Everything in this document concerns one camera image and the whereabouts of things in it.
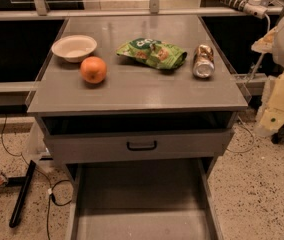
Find open grey middle drawer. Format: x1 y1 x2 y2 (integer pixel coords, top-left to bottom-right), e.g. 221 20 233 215
65 159 224 240

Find grey drawer cabinet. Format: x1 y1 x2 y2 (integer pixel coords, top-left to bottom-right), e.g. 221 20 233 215
26 15 249 240

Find green chip bag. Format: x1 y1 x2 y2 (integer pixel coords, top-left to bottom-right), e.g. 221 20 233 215
116 38 187 70

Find black floor stand bar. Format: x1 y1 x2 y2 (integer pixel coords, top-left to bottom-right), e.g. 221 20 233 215
9 160 36 228

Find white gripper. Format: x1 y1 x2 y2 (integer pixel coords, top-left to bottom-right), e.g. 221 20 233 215
251 16 284 137

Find orange fruit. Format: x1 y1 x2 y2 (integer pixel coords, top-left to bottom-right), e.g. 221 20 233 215
80 56 107 84

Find crushed silver soda can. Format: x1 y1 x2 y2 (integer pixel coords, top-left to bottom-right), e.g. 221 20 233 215
192 44 215 79

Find striped tube with white cap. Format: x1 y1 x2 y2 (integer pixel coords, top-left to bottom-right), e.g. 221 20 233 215
217 0 267 19

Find black floor cable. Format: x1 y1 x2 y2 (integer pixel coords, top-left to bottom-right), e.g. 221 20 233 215
0 115 74 240

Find white cable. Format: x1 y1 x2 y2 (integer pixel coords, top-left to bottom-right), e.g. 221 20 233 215
226 13 272 154

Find black drawer handle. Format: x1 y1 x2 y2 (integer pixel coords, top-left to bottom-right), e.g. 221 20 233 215
126 141 158 152

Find grey upper drawer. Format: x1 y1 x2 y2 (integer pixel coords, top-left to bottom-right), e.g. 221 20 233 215
42 112 236 165

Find white paper bowl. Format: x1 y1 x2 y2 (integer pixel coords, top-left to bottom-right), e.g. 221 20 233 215
51 35 97 63

